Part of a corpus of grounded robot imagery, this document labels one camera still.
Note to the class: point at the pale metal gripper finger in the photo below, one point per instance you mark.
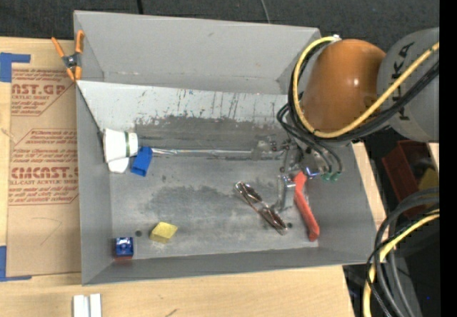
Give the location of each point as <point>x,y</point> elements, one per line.
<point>286,191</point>

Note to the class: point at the brown sunglasses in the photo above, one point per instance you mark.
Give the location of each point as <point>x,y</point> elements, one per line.
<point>262,206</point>

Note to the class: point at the grey metal bin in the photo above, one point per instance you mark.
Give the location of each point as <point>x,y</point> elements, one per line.
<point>214,187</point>

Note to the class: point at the yellow sponge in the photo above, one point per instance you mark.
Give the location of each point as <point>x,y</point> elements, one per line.
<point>163,232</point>

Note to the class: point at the blue and red toy block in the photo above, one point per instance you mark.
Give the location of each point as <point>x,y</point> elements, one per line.
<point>124,247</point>

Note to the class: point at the white cup with green stripe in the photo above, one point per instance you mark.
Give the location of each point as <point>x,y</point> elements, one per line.
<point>116,146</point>

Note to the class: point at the brown cardboard board, red print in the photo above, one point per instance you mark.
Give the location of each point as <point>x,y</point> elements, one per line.
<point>43,201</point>

